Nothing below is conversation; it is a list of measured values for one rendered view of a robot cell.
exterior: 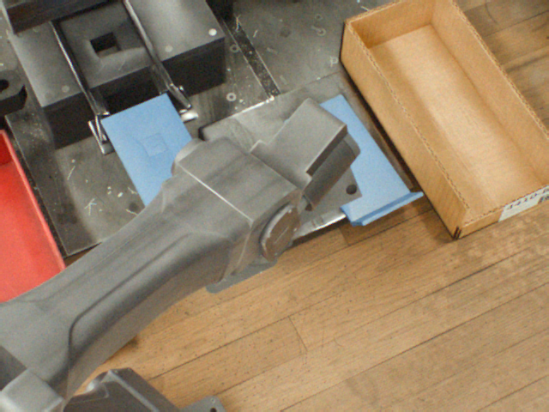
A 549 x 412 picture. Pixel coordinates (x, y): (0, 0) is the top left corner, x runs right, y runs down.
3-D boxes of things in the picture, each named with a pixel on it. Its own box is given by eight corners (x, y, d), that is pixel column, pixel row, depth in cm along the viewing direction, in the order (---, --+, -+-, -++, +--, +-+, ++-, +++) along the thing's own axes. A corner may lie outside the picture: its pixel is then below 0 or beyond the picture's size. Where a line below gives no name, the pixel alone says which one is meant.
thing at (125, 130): (169, 251, 96) (167, 237, 94) (100, 122, 102) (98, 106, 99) (237, 221, 98) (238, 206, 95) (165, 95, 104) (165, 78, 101)
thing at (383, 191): (360, 238, 105) (363, 224, 102) (284, 123, 111) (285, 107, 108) (419, 208, 106) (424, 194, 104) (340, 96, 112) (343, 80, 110)
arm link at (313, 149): (287, 112, 85) (271, 42, 73) (372, 172, 82) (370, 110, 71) (195, 221, 83) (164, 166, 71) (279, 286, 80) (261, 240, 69)
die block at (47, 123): (55, 151, 111) (43, 112, 104) (22, 80, 115) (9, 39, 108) (226, 82, 115) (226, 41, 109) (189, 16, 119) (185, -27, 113)
